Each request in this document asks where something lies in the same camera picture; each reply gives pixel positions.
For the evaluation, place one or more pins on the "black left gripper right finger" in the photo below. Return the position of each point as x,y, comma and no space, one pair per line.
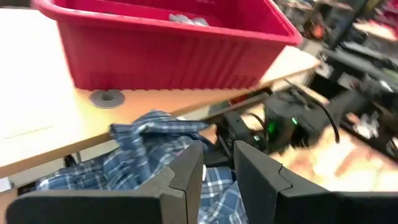
280,202

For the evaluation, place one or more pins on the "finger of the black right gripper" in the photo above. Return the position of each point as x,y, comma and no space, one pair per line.
217,157

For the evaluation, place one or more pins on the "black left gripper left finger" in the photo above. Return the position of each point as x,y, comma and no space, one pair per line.
155,205

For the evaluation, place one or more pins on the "blue plaid button shirt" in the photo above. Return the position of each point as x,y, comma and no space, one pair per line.
146,146

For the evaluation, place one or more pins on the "red plastic laundry bin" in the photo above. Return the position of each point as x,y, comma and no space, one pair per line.
171,56

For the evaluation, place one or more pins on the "black operator desk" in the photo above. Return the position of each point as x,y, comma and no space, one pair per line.
357,62

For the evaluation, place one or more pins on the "small grey disc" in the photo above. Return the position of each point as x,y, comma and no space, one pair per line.
107,98

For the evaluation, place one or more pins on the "grey garment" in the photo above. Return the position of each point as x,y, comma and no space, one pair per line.
188,20

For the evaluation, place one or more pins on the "light wood side table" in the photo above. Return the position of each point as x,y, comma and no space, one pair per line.
46,93

